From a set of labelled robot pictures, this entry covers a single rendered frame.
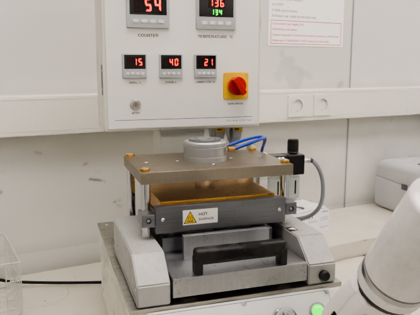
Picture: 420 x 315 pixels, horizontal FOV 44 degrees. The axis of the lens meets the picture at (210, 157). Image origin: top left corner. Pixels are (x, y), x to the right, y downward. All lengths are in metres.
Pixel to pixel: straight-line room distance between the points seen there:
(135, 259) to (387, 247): 0.37
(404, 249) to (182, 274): 0.34
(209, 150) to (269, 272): 0.24
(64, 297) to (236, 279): 0.58
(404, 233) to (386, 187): 1.29
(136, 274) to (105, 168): 0.70
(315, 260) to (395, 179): 1.00
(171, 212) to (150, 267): 0.10
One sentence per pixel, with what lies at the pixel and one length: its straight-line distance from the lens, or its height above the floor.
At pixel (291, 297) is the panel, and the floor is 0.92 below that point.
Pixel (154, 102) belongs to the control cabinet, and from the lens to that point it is 1.05.
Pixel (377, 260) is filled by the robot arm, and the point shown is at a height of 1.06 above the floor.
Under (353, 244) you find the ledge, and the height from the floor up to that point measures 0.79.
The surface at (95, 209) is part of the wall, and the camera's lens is 1.47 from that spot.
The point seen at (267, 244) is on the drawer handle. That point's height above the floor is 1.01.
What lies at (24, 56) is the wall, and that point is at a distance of 1.39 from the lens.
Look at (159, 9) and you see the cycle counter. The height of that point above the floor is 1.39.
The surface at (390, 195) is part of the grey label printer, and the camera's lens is 1.87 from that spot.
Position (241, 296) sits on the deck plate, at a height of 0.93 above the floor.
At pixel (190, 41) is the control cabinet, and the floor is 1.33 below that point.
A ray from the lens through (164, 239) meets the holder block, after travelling 0.88.
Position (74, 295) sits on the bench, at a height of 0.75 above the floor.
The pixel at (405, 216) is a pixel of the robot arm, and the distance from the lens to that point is 0.58.
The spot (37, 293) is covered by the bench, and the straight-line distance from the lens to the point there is 1.34.
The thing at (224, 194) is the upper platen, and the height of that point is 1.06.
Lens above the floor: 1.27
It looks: 10 degrees down
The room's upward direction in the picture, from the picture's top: straight up
